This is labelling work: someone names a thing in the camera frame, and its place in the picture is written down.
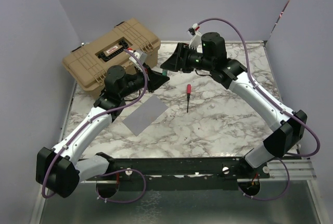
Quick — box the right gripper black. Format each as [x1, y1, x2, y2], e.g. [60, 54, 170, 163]
[160, 43, 213, 73]

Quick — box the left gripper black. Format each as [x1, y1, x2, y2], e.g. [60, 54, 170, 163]
[120, 63, 170, 98]

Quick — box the grey envelope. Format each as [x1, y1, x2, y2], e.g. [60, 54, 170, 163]
[123, 95, 168, 136]

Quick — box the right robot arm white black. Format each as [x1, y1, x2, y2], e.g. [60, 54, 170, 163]
[161, 32, 307, 178]

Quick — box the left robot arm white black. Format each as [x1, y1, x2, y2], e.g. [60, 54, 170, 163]
[36, 65, 170, 198]

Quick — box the tan plastic tool case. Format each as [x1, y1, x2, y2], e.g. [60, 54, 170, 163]
[62, 18, 161, 99]

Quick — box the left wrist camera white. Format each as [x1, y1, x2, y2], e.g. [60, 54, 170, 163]
[128, 49, 147, 64]

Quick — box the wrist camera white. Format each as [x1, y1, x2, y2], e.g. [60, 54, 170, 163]
[128, 49, 147, 64]
[187, 23, 202, 50]

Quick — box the red handled screwdriver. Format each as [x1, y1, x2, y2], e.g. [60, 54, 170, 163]
[186, 84, 191, 113]

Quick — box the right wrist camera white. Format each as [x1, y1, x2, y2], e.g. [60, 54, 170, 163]
[187, 23, 202, 50]

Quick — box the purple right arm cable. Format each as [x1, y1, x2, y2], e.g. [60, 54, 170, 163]
[197, 17, 321, 201]

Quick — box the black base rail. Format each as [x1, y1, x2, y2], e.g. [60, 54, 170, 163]
[88, 157, 270, 191]

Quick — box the aluminium extrusion frame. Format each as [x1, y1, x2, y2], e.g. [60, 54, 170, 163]
[267, 159, 317, 181]

